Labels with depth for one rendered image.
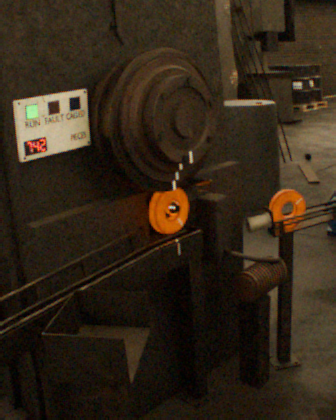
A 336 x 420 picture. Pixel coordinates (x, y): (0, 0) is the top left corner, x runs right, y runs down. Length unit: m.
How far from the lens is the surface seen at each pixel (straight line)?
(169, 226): 1.81
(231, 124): 4.44
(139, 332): 1.47
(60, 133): 1.64
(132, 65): 1.64
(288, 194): 2.09
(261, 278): 2.00
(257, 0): 9.58
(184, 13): 2.05
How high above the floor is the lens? 1.31
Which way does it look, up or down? 14 degrees down
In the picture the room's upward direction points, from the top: 5 degrees counter-clockwise
